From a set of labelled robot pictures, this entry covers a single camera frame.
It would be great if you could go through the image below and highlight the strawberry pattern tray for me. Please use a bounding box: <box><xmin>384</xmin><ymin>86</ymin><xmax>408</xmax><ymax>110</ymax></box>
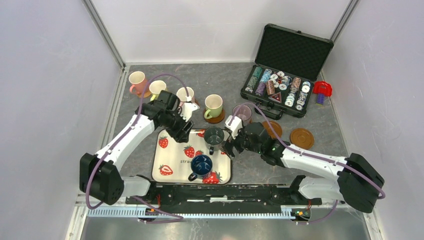
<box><xmin>151</xmin><ymin>129</ymin><xmax>232</xmax><ymax>185</ymax></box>

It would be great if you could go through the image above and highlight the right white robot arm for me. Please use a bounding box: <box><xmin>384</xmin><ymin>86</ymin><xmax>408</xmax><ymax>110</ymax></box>
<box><xmin>222</xmin><ymin>121</ymin><xmax>385</xmax><ymax>213</ymax></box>

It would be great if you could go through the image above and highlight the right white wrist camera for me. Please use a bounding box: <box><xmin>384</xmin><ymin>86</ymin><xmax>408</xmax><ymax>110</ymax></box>
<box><xmin>224</xmin><ymin>115</ymin><xmax>243</xmax><ymax>140</ymax></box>

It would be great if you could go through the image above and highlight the purple mug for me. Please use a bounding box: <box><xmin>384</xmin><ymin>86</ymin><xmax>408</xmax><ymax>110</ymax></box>
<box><xmin>232</xmin><ymin>105</ymin><xmax>253</xmax><ymax>126</ymax></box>

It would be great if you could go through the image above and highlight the purple cable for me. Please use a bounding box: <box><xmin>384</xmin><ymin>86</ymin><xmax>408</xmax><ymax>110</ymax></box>
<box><xmin>85</xmin><ymin>73</ymin><xmax>195</xmax><ymax>225</ymax></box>
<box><xmin>227</xmin><ymin>102</ymin><xmax>386</xmax><ymax>226</ymax></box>

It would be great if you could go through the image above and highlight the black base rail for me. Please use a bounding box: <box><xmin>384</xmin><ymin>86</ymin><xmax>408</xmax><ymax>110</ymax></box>
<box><xmin>141</xmin><ymin>184</ymin><xmax>322</xmax><ymax>214</ymax></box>

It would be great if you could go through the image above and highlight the dark blue mug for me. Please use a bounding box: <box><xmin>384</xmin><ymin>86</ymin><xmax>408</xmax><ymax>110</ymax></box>
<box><xmin>188</xmin><ymin>154</ymin><xmax>213</xmax><ymax>182</ymax></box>

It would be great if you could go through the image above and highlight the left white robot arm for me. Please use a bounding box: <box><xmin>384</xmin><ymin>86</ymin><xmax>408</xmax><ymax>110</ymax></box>
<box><xmin>79</xmin><ymin>90</ymin><xmax>200</xmax><ymax>205</ymax></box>

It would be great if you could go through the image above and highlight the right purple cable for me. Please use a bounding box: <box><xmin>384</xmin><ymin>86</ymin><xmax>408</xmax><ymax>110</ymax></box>
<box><xmin>227</xmin><ymin>102</ymin><xmax>386</xmax><ymax>226</ymax></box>

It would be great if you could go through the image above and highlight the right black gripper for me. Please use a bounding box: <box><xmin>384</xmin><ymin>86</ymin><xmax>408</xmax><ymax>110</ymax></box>
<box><xmin>220</xmin><ymin>124</ymin><xmax>263</xmax><ymax>160</ymax></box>

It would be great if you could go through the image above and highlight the purple poker chip stack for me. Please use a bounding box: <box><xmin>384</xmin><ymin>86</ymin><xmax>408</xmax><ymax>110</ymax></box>
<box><xmin>254</xmin><ymin>81</ymin><xmax>266</xmax><ymax>96</ymax></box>

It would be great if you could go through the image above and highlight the grey mug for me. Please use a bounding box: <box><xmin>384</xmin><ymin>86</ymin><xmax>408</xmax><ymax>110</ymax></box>
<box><xmin>203</xmin><ymin>126</ymin><xmax>229</xmax><ymax>156</ymax></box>

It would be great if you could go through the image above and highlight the red and purple toy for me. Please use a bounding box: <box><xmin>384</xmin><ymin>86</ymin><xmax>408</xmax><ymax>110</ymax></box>
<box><xmin>312</xmin><ymin>81</ymin><xmax>333</xmax><ymax>105</ymax></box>

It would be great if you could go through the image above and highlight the dark wooden coaster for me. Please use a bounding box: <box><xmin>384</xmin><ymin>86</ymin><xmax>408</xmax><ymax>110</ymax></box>
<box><xmin>289</xmin><ymin>128</ymin><xmax>315</xmax><ymax>150</ymax></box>
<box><xmin>261</xmin><ymin>121</ymin><xmax>283</xmax><ymax>139</ymax></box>
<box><xmin>203</xmin><ymin>109</ymin><xmax>226</xmax><ymax>124</ymax></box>

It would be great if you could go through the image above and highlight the light cork coaster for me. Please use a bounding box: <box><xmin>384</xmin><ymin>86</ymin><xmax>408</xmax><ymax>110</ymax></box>
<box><xmin>136</xmin><ymin>91</ymin><xmax>152</xmax><ymax>98</ymax></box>

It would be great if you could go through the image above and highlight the light green mug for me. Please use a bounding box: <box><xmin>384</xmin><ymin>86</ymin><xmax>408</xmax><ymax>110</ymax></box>
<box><xmin>203</xmin><ymin>94</ymin><xmax>223</xmax><ymax>120</ymax></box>

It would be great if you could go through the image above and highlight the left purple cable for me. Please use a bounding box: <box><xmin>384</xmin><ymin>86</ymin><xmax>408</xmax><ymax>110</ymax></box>
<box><xmin>85</xmin><ymin>73</ymin><xmax>195</xmax><ymax>225</ymax></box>

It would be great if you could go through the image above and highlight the pale pink mug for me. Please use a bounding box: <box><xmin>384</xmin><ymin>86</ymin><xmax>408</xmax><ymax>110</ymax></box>
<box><xmin>176</xmin><ymin>87</ymin><xmax>196</xmax><ymax>106</ymax></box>

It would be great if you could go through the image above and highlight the all in triangle button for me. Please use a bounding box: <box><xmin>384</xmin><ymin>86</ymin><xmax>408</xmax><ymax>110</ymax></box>
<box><xmin>268</xmin><ymin>92</ymin><xmax>282</xmax><ymax>103</ymax></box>

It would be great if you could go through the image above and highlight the green poker chip stack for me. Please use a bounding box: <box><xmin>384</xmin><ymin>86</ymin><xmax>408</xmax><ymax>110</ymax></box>
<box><xmin>244</xmin><ymin>66</ymin><xmax>263</xmax><ymax>93</ymax></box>

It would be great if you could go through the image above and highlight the black poker chip case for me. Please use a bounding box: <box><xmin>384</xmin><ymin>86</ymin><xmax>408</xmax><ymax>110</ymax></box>
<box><xmin>240</xmin><ymin>24</ymin><xmax>334</xmax><ymax>120</ymax></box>

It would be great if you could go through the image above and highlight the yellow mug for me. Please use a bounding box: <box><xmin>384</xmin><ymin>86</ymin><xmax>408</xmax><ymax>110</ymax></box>
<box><xmin>149</xmin><ymin>80</ymin><xmax>168</xmax><ymax>101</ymax></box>

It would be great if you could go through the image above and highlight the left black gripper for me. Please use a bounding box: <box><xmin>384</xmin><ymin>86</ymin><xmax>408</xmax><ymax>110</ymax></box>
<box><xmin>160</xmin><ymin>108</ymin><xmax>195</xmax><ymax>144</ymax></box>

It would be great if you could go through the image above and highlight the light blue chip stack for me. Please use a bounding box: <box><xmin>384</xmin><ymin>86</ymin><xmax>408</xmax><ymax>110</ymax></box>
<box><xmin>259</xmin><ymin>68</ymin><xmax>273</xmax><ymax>83</ymax></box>

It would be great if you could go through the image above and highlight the brown poker chip stack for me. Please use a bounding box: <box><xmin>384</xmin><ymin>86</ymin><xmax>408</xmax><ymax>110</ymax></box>
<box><xmin>265</xmin><ymin>80</ymin><xmax>276</xmax><ymax>96</ymax></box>

